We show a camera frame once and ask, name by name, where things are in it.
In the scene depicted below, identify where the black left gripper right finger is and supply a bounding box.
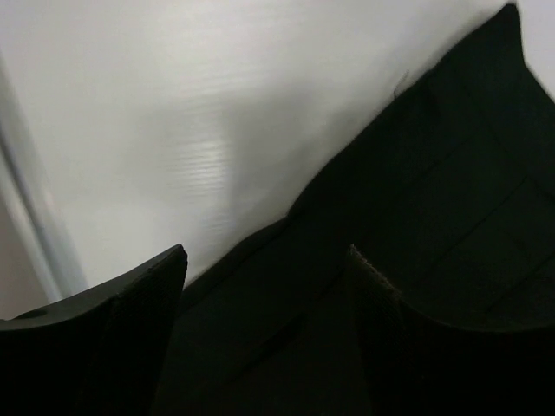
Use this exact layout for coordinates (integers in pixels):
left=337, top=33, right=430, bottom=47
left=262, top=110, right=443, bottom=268
left=345, top=246, right=554, bottom=415

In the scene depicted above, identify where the aluminium table edge rail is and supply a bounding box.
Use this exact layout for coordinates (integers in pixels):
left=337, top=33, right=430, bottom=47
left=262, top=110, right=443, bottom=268
left=1, top=63, right=88, bottom=302

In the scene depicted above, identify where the black pleated skirt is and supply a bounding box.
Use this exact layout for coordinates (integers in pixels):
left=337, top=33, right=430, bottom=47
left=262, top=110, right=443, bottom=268
left=153, top=3, right=554, bottom=415

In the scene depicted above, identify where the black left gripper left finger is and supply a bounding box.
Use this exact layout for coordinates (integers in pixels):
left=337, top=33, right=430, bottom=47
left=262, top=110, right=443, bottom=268
left=1, top=245, right=187, bottom=415

